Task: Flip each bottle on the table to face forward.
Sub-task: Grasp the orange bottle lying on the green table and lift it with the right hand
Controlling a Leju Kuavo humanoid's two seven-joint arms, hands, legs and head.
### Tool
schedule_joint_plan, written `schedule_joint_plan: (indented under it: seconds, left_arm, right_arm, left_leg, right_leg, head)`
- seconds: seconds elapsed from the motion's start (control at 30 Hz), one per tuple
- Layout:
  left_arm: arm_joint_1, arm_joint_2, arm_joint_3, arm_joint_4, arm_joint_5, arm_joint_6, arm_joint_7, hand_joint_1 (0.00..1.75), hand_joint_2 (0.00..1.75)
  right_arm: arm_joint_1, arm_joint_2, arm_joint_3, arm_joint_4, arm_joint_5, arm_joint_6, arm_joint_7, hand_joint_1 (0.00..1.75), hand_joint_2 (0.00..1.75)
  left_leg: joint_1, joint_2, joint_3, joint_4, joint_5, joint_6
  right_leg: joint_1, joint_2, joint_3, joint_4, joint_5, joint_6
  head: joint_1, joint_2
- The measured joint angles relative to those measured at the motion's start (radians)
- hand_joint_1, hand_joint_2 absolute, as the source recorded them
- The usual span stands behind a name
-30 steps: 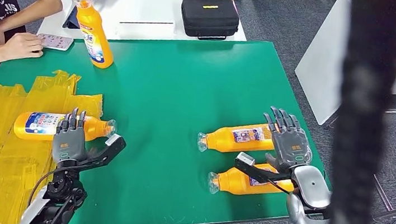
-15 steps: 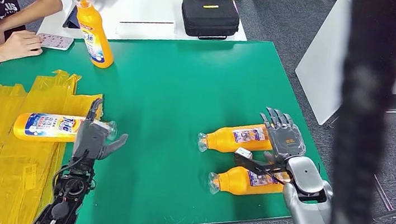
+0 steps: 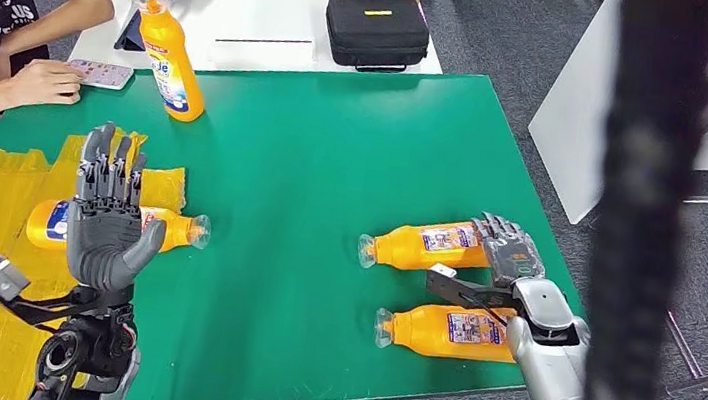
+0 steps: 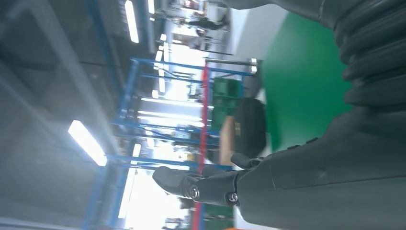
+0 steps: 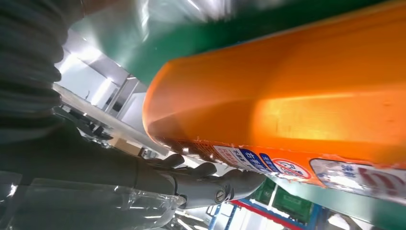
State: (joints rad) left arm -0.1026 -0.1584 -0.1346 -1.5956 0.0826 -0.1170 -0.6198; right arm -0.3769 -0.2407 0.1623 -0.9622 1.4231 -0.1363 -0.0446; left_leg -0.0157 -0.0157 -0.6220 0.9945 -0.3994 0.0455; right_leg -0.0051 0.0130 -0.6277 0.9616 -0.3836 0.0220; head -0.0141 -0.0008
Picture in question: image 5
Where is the cardboard box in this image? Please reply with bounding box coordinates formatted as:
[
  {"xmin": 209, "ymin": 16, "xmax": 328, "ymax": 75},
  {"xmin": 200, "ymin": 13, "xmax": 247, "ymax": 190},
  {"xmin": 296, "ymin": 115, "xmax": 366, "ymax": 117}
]
[{"xmin": 108, "ymin": 137, "xmax": 144, "ymax": 157}]

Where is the white side table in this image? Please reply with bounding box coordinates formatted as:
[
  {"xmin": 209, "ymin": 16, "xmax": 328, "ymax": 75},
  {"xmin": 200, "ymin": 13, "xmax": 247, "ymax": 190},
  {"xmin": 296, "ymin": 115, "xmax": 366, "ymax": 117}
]
[{"xmin": 52, "ymin": 28, "xmax": 170, "ymax": 157}]

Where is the red metal bar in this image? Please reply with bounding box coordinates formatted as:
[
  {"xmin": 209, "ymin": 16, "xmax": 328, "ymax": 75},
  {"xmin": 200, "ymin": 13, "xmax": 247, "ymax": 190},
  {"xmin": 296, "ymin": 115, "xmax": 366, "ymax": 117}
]
[{"xmin": 230, "ymin": 199, "xmax": 304, "ymax": 230}]

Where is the green plastic crate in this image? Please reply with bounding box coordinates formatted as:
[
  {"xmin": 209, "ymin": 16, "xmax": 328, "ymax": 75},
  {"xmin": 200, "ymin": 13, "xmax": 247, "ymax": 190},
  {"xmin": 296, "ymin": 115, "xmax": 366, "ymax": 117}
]
[{"xmin": 250, "ymin": 177, "xmax": 315, "ymax": 223}]

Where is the blue metal rack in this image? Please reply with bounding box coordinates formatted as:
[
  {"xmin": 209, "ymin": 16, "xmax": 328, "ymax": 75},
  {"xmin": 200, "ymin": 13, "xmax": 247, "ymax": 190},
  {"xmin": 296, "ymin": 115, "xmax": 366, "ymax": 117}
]
[{"xmin": 206, "ymin": 198, "xmax": 329, "ymax": 230}]

